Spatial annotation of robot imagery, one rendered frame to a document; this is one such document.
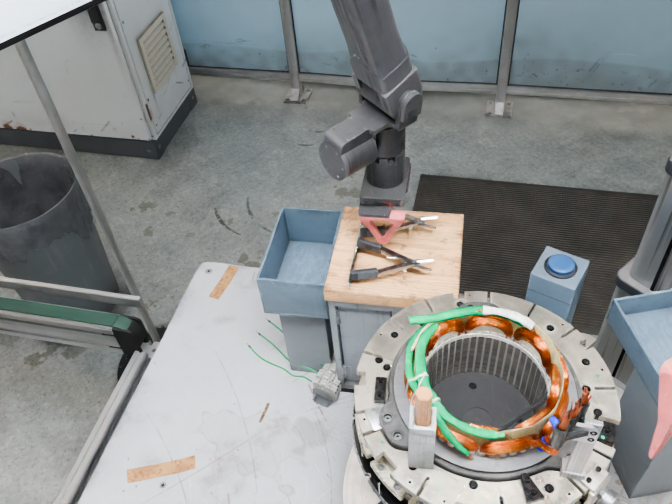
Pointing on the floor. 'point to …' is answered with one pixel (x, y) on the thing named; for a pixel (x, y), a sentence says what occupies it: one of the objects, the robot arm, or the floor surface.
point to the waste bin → (64, 264)
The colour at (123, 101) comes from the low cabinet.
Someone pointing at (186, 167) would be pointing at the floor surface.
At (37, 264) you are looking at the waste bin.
